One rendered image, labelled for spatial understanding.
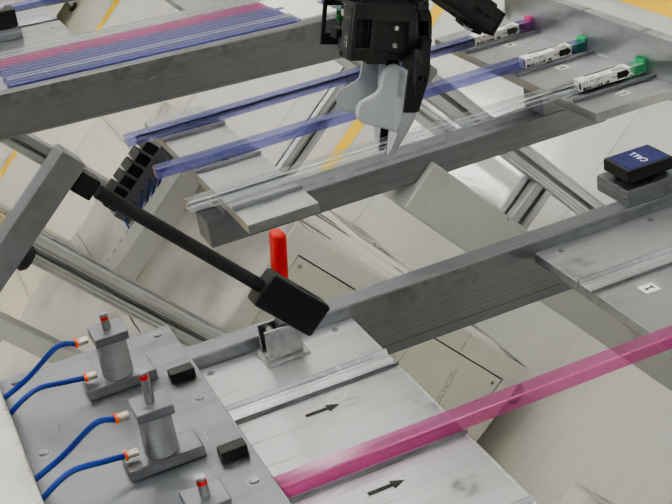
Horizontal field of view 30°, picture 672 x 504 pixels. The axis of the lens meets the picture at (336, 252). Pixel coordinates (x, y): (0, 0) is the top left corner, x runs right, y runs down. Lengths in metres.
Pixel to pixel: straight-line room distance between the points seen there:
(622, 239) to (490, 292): 0.13
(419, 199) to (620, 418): 0.88
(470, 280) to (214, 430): 0.34
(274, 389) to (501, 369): 1.25
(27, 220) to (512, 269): 0.56
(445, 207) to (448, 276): 0.30
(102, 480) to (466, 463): 0.24
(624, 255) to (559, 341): 1.20
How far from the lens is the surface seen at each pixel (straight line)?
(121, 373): 0.90
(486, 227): 1.41
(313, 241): 1.92
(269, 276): 0.72
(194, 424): 0.85
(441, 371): 2.13
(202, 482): 0.70
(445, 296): 1.09
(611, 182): 1.18
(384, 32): 1.16
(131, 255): 2.21
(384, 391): 0.95
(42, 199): 0.66
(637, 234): 1.15
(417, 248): 2.71
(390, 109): 1.19
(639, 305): 1.04
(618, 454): 2.12
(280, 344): 1.01
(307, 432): 0.92
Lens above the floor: 1.57
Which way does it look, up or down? 32 degrees down
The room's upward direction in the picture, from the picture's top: 58 degrees counter-clockwise
